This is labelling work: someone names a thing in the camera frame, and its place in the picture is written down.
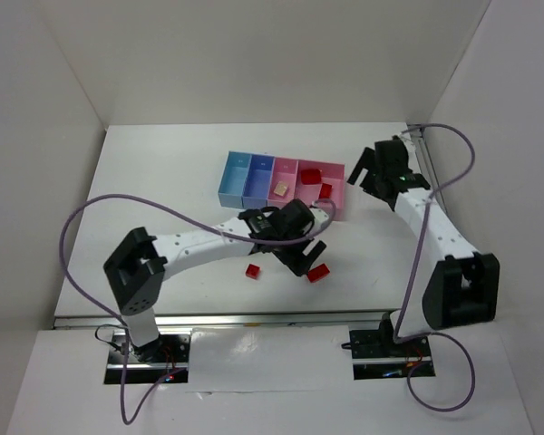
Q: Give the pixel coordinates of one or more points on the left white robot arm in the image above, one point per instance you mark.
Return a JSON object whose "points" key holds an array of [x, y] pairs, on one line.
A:
{"points": [[139, 265]]}

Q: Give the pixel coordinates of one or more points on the white lego brick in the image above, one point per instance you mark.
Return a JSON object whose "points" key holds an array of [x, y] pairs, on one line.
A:
{"points": [[281, 189]]}

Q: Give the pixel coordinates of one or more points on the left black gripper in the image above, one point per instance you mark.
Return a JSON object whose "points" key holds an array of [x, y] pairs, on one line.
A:
{"points": [[295, 256]]}

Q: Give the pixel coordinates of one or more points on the aluminium rail front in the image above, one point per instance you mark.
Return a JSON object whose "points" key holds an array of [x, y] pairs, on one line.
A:
{"points": [[342, 317]]}

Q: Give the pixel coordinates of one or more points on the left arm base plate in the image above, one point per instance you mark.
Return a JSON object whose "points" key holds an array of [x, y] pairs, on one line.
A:
{"points": [[170, 361]]}

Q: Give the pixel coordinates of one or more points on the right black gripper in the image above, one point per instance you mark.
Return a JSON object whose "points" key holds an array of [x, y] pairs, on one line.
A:
{"points": [[368, 176]]}

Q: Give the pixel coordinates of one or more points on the aluminium rail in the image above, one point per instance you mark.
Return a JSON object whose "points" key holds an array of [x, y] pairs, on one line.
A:
{"points": [[423, 155], [342, 317]]}

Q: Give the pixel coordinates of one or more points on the light blue bin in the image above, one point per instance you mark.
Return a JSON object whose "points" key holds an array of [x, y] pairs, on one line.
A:
{"points": [[234, 179]]}

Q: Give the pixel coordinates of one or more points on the aluminium rail right side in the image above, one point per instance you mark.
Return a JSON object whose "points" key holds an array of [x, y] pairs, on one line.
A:
{"points": [[423, 155]]}

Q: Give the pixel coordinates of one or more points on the small red lego brick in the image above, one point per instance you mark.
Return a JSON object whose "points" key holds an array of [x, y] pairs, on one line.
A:
{"points": [[253, 271]]}

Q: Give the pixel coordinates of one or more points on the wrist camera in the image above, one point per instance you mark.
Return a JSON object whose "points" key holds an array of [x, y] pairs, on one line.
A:
{"points": [[321, 218], [407, 139]]}

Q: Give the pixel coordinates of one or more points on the small pink bin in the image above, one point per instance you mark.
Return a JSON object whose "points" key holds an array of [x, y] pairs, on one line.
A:
{"points": [[284, 169]]}

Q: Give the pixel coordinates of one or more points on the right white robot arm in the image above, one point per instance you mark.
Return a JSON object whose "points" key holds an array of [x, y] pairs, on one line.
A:
{"points": [[451, 282]]}

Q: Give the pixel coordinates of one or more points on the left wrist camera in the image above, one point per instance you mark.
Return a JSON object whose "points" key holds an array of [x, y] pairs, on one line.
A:
{"points": [[321, 218]]}

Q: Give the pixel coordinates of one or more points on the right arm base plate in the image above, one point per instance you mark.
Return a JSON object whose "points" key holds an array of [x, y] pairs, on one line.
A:
{"points": [[373, 358]]}

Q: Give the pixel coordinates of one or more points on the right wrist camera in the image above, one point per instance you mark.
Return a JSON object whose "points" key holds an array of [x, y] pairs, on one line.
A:
{"points": [[407, 139]]}

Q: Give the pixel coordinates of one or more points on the red rounded lego brick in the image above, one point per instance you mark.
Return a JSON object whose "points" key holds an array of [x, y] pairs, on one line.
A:
{"points": [[309, 177]]}

